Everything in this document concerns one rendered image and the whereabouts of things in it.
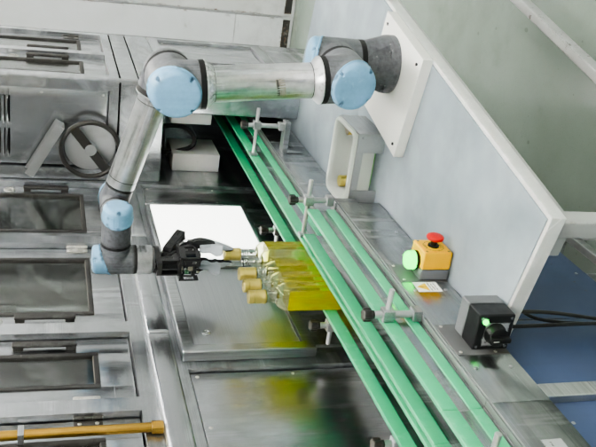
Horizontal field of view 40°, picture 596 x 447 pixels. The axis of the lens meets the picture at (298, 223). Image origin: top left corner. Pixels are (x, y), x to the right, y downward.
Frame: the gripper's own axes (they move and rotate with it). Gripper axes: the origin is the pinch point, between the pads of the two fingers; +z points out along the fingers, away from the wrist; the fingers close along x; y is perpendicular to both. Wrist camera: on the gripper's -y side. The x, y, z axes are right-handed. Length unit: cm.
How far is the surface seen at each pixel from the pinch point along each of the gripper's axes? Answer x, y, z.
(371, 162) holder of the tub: 24.9, -7.3, 39.3
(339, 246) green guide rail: 15.9, 21.9, 21.9
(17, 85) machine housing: 10, -89, -54
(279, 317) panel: -11.3, 13.6, 13.1
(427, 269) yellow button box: 22, 43, 35
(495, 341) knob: 27, 74, 34
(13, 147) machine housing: -12, -89, -55
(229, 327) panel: -10.9, 17.9, -1.7
